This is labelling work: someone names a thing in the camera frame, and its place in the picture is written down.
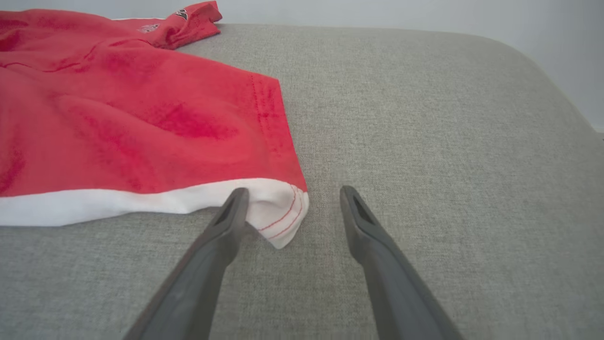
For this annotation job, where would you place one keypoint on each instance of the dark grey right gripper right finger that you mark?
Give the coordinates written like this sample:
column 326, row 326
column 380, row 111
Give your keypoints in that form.
column 401, row 293

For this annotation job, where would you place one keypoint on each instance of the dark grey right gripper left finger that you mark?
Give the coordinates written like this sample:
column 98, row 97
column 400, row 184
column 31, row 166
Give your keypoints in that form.
column 198, row 278

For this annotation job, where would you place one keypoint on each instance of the red shirt with white trim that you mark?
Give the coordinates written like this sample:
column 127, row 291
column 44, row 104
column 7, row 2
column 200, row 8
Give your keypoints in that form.
column 118, row 118

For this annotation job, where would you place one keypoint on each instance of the grey fabric cushion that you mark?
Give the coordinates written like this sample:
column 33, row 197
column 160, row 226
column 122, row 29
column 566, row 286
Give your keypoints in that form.
column 448, row 165

